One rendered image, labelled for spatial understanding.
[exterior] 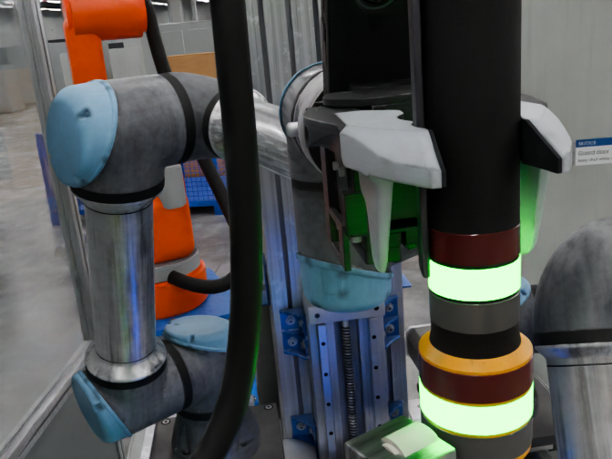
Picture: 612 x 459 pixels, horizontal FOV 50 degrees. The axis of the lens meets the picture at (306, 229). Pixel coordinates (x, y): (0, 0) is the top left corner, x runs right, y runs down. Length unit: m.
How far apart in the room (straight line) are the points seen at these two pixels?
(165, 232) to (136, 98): 3.44
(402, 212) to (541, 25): 1.81
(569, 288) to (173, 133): 0.48
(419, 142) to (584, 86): 1.95
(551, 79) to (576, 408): 1.50
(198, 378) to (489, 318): 0.83
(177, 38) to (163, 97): 10.19
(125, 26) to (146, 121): 3.48
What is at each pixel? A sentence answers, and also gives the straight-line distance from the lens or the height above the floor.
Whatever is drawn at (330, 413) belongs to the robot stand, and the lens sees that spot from 1.23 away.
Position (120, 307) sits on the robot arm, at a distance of 0.91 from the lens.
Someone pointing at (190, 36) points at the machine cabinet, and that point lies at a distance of 10.94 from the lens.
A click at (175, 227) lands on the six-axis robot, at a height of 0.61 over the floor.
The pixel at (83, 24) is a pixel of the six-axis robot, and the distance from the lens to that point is 4.21.
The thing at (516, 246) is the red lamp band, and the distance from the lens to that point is 0.24.
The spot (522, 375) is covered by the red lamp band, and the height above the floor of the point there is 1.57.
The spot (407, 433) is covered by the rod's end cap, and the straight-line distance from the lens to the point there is 0.26.
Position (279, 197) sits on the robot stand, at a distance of 1.17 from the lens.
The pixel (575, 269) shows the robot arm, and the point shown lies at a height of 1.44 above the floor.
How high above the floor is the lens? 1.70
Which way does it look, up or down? 17 degrees down
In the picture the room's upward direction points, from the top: 5 degrees counter-clockwise
